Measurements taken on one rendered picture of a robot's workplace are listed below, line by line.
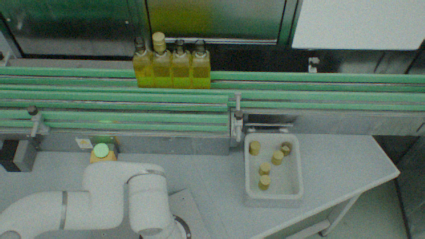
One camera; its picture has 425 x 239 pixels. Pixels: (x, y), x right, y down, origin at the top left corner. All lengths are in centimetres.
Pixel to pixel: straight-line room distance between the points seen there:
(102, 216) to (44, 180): 54
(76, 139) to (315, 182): 79
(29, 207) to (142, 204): 24
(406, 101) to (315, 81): 29
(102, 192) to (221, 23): 64
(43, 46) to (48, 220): 77
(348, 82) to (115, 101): 75
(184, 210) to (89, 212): 42
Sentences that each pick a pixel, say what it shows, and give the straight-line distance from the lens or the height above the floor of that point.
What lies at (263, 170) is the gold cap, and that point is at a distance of 132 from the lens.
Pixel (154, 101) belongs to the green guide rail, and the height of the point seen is 93.
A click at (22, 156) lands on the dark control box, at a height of 83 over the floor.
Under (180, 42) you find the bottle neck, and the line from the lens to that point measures 119.
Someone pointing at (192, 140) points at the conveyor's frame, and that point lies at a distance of 132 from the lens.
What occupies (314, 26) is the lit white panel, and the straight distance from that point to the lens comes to 134.
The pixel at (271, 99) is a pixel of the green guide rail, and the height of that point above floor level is 93.
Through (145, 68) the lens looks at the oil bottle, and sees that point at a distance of 124.
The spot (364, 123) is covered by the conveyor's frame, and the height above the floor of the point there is 83.
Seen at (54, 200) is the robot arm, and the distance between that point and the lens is 95.
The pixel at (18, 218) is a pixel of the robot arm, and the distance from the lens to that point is 92.
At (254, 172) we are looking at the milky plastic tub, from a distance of 136.
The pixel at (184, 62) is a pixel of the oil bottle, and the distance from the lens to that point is 121.
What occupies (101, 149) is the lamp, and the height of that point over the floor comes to 85.
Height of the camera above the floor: 200
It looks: 58 degrees down
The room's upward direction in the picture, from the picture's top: straight up
